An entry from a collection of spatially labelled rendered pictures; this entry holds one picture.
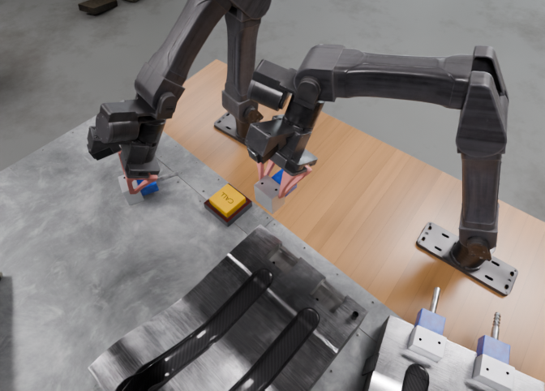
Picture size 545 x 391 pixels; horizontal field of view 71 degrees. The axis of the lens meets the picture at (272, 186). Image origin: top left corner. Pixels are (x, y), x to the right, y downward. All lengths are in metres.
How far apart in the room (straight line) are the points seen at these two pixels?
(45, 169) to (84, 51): 1.98
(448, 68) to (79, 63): 2.60
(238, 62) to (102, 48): 2.21
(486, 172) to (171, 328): 0.56
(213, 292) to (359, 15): 2.74
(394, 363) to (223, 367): 0.29
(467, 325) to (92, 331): 0.72
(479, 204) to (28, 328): 0.86
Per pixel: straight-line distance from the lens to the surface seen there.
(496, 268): 0.94
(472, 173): 0.69
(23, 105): 2.76
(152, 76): 0.77
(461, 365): 0.78
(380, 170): 1.01
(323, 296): 0.74
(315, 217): 0.89
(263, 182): 0.74
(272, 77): 0.65
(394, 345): 0.75
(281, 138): 0.63
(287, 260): 0.76
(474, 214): 0.76
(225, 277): 0.73
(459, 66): 0.58
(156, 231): 0.90
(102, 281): 0.89
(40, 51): 3.17
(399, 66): 0.58
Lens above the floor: 1.55
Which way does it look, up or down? 54 degrees down
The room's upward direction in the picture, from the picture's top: straight up
